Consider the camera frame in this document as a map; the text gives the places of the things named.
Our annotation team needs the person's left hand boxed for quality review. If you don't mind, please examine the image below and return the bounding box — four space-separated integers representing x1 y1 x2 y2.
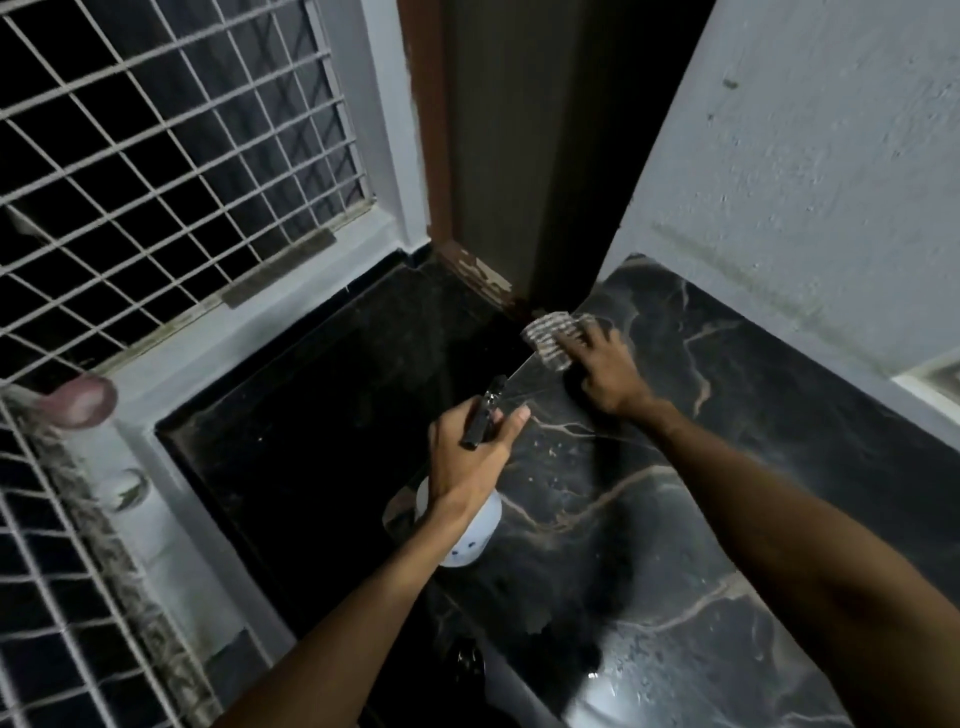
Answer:
427 397 532 519

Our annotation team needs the person's right hand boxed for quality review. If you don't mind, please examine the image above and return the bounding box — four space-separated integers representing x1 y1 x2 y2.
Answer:
553 318 661 421

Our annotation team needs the checked wiping cloth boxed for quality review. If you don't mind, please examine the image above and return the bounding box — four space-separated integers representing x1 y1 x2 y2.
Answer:
521 311 598 374

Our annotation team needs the white spray bottle black trigger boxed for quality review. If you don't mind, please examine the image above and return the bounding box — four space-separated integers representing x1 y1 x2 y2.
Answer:
382 374 511 569

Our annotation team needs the person's right forearm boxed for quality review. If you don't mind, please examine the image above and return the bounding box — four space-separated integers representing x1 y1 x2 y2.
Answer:
629 397 960 728

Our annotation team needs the person's left forearm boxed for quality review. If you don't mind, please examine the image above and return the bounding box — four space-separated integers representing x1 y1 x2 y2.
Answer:
217 491 500 728

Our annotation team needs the person's left black shoe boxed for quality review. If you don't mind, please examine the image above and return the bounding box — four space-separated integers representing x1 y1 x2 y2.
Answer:
448 635 490 699

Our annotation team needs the black marble table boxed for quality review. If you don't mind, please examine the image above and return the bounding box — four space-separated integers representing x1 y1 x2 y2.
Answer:
423 254 960 728

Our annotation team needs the white window with bar grille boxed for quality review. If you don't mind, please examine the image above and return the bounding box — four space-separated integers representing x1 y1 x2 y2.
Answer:
892 359 960 410

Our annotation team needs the white window with mesh grille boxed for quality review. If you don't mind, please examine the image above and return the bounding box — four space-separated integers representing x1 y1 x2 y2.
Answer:
0 0 429 391

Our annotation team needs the white mesh railing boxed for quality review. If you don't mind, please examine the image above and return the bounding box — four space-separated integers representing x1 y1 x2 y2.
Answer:
0 386 226 728

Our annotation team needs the pink round object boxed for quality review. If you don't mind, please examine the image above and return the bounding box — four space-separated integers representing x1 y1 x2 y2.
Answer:
37 373 120 433

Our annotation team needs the dark door with brown frame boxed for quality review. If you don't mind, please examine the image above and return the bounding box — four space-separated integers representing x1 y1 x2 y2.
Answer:
397 0 718 316

